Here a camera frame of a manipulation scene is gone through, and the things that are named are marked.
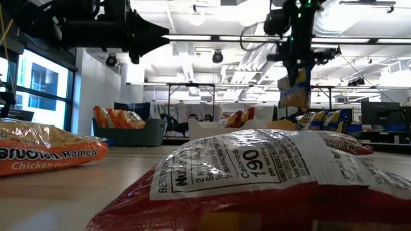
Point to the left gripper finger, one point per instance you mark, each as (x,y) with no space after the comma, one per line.
(144,44)
(144,29)

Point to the red ramen noodle pack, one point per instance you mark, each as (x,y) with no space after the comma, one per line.
(350,146)
(234,119)
(224,208)
(248,115)

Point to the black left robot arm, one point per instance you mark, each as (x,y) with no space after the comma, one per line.
(80,32)

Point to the black spotlight cluster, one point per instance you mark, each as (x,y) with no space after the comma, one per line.
(359,81)
(327,56)

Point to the black round spotlight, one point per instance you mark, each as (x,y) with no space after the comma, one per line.
(217,57)
(111,61)

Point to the white hanging cloth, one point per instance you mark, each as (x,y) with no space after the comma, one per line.
(265,112)

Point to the long ceiling light strip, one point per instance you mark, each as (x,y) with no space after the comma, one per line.
(192,37)

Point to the orange plastic bin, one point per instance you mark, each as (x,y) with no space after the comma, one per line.
(282,125)

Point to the black ceiling track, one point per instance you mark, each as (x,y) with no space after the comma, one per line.
(369,2)

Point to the dark teal plastic bin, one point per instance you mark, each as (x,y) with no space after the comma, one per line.
(135,136)

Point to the large bright window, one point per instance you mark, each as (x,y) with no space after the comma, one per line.
(41,80)

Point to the white plastic bin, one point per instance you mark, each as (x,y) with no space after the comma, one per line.
(208,130)

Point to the black equipment stand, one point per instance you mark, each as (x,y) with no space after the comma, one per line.
(19,115)

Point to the black metal table frame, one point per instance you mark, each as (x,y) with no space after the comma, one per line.
(169,99)
(330,96)

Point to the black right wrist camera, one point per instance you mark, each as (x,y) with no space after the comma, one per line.
(276,22)

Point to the grey ribbed air duct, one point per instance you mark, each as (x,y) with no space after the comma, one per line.
(327,19)

